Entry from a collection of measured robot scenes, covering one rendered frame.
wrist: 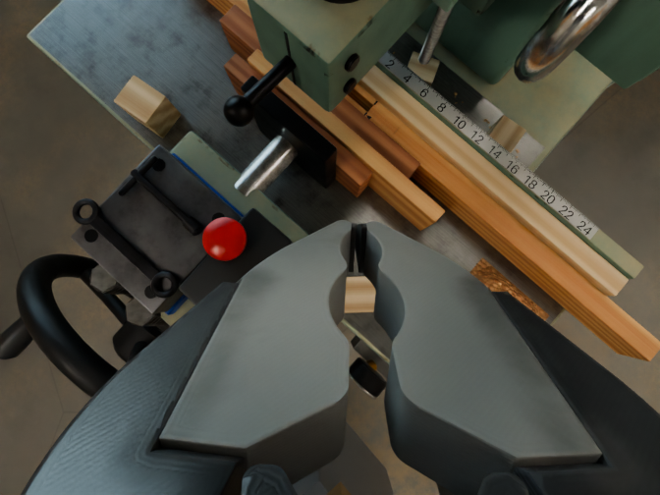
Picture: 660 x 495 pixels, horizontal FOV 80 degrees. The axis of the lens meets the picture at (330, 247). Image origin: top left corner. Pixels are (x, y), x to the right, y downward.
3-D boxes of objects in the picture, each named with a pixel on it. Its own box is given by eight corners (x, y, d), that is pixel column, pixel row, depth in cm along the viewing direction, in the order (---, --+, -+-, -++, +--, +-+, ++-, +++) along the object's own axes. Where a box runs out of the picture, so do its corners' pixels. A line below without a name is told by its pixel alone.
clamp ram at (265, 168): (218, 174, 40) (186, 142, 31) (269, 120, 40) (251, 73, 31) (285, 234, 39) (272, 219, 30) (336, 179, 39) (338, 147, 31)
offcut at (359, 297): (372, 276, 39) (376, 276, 36) (373, 309, 39) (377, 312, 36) (338, 277, 39) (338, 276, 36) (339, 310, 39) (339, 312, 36)
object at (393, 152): (231, 48, 41) (218, 20, 37) (245, 33, 41) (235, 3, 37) (397, 192, 40) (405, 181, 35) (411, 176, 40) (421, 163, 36)
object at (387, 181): (257, 89, 41) (246, 58, 35) (267, 80, 41) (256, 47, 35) (420, 231, 40) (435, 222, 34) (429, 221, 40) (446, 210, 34)
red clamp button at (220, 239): (196, 242, 28) (192, 240, 27) (225, 210, 28) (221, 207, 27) (227, 270, 28) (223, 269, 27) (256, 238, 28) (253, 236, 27)
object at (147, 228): (96, 243, 33) (50, 235, 28) (186, 147, 34) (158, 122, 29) (209, 348, 33) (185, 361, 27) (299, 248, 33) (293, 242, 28)
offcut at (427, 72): (433, 75, 51) (440, 60, 48) (425, 96, 51) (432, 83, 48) (408, 65, 52) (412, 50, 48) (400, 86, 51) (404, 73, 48)
